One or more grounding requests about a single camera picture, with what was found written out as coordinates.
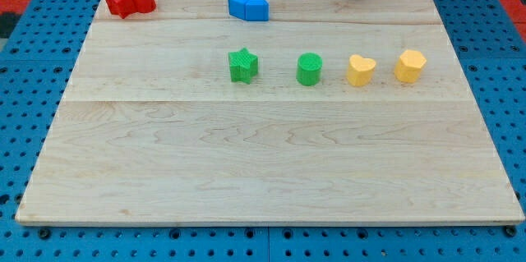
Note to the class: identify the blue cube block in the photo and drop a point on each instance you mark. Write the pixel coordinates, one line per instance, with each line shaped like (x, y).
(237, 8)

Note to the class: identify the green star block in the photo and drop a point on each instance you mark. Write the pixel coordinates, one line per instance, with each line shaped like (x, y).
(243, 65)

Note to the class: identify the green cylinder block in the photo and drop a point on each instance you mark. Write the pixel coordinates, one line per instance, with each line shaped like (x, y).
(309, 69)

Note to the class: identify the blue triangular prism block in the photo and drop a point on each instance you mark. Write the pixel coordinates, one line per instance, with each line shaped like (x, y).
(257, 10)

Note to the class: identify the yellow heart block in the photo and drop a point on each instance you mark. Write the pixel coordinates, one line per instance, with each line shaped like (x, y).
(360, 70)

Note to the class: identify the light wooden board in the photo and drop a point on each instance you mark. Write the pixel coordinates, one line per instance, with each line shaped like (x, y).
(152, 132)

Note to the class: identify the yellow hexagon block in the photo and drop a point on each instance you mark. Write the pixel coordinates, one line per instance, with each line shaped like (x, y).
(409, 66)

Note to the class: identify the red star block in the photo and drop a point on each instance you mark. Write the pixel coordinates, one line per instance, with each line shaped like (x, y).
(122, 8)

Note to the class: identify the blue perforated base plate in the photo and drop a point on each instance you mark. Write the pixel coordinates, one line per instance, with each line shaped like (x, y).
(35, 67)

